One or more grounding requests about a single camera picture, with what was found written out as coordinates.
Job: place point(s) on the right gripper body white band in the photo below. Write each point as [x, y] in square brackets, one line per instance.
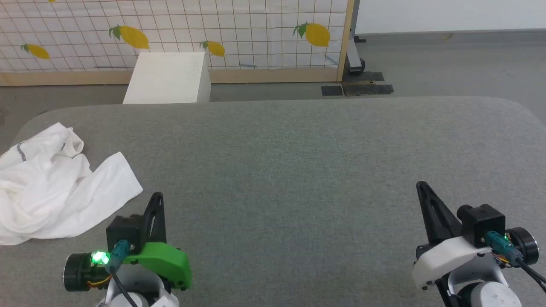
[448, 258]

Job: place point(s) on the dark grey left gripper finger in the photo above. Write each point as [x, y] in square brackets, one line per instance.
[160, 221]
[149, 226]

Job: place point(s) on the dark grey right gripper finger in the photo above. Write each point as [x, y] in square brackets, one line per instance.
[445, 224]
[431, 221]

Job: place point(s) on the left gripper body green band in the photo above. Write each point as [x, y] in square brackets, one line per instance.
[164, 262]

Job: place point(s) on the white garment with black stitching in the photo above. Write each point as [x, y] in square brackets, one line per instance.
[47, 192]

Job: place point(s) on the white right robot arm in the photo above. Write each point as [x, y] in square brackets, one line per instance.
[482, 290]

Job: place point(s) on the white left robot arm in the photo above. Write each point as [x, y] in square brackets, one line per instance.
[140, 290]

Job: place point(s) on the grey fabric sofa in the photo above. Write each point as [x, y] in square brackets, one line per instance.
[290, 170]

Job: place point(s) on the white cardboard box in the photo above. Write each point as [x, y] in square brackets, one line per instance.
[168, 79]

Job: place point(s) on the large dark floor plate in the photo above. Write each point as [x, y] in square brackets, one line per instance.
[367, 85]

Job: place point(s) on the small black floor plate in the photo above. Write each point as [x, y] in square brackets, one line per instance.
[332, 90]

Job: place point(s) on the grey panel stand with caster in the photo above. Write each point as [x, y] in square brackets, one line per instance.
[355, 55]

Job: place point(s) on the small yellow floor scrap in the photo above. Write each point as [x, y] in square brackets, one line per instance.
[447, 37]

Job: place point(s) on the lemon print partition panel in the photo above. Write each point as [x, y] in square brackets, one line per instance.
[179, 30]

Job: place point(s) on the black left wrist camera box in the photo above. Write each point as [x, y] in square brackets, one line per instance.
[126, 232]

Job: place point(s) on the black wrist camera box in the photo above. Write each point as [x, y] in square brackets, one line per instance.
[126, 232]
[484, 224]

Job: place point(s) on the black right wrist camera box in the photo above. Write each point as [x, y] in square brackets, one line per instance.
[484, 224]

